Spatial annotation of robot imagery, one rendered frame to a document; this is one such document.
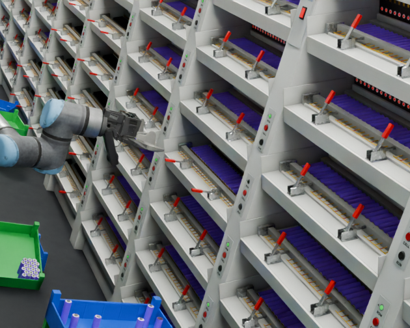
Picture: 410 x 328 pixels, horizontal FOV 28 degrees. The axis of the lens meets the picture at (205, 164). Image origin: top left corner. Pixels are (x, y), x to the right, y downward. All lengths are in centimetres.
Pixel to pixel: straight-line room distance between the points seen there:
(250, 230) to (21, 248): 139
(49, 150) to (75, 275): 119
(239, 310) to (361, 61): 80
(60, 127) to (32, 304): 100
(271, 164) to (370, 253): 51
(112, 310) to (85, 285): 129
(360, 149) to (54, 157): 94
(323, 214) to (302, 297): 21
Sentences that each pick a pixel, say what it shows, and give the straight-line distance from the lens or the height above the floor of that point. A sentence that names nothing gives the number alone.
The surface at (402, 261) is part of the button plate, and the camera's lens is 171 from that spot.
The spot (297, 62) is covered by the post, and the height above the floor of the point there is 125.
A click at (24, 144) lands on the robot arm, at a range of 237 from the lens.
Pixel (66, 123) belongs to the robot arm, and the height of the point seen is 87.
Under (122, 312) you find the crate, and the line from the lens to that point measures 219.
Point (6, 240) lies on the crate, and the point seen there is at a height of 9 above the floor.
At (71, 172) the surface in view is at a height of 18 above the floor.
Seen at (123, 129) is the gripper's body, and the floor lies 88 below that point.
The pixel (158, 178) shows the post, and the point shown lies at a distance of 294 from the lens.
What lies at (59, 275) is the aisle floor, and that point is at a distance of 349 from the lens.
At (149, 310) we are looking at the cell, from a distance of 218.
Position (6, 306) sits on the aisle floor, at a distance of 316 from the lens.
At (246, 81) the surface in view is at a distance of 243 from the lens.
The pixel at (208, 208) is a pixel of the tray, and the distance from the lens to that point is 253.
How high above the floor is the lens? 149
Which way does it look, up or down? 15 degrees down
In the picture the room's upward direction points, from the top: 17 degrees clockwise
